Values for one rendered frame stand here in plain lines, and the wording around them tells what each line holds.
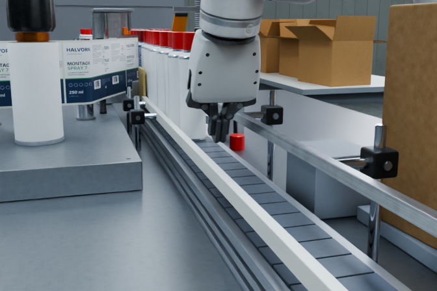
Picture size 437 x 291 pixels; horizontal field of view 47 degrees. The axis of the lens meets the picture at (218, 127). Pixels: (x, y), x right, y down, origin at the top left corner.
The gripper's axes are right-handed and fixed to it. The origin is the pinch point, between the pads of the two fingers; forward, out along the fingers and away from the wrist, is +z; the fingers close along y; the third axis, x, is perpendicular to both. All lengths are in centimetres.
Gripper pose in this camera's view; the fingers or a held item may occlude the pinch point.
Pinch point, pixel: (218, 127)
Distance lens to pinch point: 76.6
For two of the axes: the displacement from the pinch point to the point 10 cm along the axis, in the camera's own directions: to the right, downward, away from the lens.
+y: -9.6, 0.5, -2.7
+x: 2.6, 5.1, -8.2
